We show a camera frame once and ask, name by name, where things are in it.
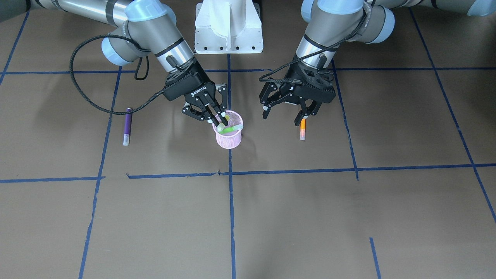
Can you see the purple marker pen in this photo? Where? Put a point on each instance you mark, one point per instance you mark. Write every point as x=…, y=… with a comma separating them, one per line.
x=127, y=127

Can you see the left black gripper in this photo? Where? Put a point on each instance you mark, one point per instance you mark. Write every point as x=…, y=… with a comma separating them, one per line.
x=268, y=95

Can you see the pink mesh pen holder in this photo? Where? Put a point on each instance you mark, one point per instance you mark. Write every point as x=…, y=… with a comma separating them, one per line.
x=230, y=140

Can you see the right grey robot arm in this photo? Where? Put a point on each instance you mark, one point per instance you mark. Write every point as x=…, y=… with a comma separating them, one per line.
x=143, y=28

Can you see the yellow marker pen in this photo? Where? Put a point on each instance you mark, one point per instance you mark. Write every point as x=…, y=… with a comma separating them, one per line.
x=223, y=122

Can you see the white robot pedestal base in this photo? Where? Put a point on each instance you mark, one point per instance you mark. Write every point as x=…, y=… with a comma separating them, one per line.
x=228, y=26

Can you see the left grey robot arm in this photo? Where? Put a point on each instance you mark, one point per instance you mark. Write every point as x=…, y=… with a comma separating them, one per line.
x=334, y=22

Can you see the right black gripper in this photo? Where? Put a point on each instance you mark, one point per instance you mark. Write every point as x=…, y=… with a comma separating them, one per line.
x=200, y=92

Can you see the green marker pen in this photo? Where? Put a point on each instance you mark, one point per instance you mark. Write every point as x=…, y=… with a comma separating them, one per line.
x=231, y=129

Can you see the orange marker pen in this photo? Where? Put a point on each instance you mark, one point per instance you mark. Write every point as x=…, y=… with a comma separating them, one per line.
x=302, y=129

